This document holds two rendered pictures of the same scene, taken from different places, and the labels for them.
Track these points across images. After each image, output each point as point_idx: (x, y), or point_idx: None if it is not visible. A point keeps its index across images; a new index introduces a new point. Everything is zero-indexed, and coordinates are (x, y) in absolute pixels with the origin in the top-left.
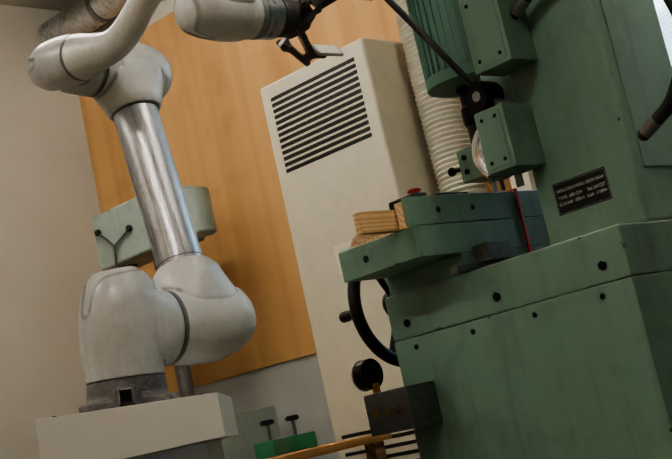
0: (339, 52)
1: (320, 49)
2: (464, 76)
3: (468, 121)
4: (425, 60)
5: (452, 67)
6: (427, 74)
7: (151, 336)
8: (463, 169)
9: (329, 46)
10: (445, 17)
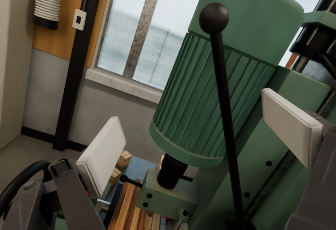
0: (122, 144)
1: (101, 173)
2: (243, 221)
3: (172, 175)
4: (184, 131)
5: (238, 206)
6: (173, 137)
7: None
8: (143, 201)
9: (111, 133)
10: (237, 109)
